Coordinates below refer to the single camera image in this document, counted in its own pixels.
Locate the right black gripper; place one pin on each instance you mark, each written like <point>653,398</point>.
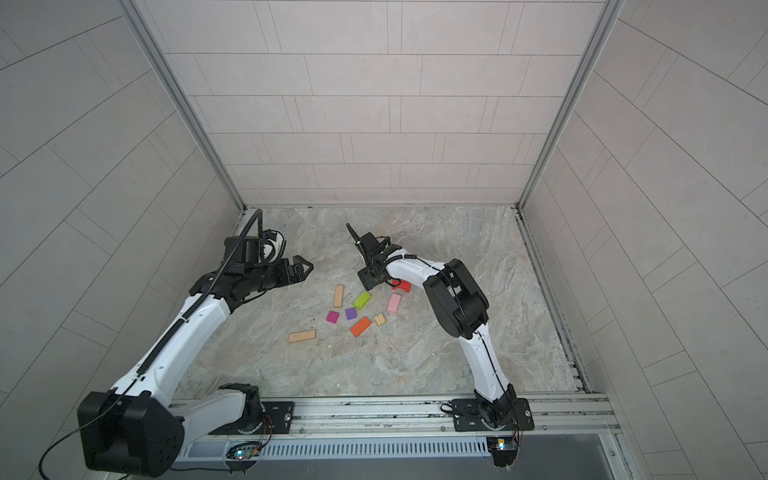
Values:
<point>366,279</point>

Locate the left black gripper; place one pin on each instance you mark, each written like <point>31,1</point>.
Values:
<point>286,276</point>

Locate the natural wood long block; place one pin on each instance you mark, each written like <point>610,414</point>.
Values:
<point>338,296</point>
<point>302,336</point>

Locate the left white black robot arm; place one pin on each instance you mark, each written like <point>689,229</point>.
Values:
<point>133,428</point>

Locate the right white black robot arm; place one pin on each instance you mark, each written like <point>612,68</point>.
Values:
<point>460,308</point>

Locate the red arch block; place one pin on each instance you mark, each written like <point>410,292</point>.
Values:
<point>401,285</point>

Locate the lime green block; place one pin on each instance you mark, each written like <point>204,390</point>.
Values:
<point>362,300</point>

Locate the pink block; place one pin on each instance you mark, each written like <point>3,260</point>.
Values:
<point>394,303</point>

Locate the orange block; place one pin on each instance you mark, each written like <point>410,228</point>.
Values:
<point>360,326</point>

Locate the right corrugated black conduit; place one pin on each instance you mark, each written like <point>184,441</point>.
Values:
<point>354,235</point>

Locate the corrugated black conduit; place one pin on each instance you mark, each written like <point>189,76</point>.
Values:
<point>210,285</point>
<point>354,235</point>

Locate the left corrugated black conduit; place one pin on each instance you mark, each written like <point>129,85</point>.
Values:
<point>210,285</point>

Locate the left controller board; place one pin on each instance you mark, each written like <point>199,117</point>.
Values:
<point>246,451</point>

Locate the controller board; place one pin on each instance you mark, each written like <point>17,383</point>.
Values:
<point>503,450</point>
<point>246,451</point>

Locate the right controller board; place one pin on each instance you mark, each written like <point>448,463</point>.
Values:
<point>503,450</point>

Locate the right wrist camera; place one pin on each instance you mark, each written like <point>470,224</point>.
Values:
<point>371,246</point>

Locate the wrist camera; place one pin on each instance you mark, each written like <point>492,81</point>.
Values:
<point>371,246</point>
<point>242,251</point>

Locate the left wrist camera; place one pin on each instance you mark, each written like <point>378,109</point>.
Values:
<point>242,251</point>

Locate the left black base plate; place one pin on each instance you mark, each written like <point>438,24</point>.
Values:
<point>276,418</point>

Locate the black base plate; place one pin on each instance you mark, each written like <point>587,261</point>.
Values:
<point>466,417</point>
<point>276,418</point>

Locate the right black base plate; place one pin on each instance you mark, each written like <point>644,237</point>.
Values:
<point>466,417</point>

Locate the left aluminium corner post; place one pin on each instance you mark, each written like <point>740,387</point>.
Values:
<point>149,46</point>

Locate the aluminium corner post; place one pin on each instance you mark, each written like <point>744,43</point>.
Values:
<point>149,46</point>
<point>605,22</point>

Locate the aluminium mounting rail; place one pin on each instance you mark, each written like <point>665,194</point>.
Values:
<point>416,416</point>

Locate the right aluminium corner post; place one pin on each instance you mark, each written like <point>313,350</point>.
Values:
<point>605,22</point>

